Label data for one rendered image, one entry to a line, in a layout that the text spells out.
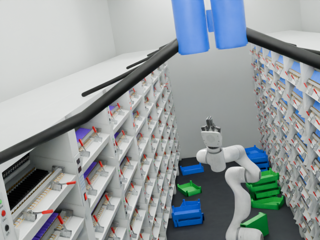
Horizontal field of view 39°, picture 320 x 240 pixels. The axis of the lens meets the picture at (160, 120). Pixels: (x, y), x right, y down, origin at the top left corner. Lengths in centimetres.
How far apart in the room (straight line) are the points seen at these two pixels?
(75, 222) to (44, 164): 27
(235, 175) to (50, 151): 134
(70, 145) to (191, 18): 115
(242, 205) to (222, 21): 211
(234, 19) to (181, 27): 10
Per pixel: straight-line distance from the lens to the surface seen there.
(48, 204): 165
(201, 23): 86
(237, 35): 86
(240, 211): 288
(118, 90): 89
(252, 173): 283
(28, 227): 149
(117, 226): 275
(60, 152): 192
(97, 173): 249
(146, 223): 351
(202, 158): 248
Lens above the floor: 203
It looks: 11 degrees down
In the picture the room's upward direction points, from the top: 9 degrees counter-clockwise
